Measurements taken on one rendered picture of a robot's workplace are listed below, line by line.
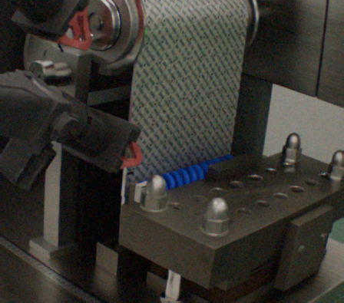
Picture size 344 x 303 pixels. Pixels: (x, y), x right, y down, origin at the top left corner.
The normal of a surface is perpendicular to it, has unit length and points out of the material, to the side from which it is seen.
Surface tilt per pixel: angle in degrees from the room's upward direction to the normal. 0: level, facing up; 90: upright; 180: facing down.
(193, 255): 90
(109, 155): 60
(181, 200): 0
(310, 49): 90
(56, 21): 51
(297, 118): 90
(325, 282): 0
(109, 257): 90
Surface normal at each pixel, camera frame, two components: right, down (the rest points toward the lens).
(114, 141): -0.52, -0.33
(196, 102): 0.73, 0.29
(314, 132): -0.67, 0.17
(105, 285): 0.11, -0.94
